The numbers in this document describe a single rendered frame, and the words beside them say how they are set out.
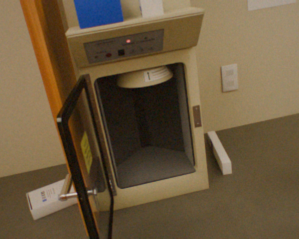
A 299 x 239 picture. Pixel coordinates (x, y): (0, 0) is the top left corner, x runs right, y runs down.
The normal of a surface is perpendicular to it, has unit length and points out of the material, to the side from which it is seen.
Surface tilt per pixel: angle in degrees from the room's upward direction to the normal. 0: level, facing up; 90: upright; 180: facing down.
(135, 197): 90
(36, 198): 0
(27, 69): 90
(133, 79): 66
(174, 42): 135
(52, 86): 90
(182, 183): 90
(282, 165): 0
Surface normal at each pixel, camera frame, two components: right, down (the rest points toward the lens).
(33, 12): 0.17, 0.35
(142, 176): -0.15, -0.91
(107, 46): 0.22, 0.89
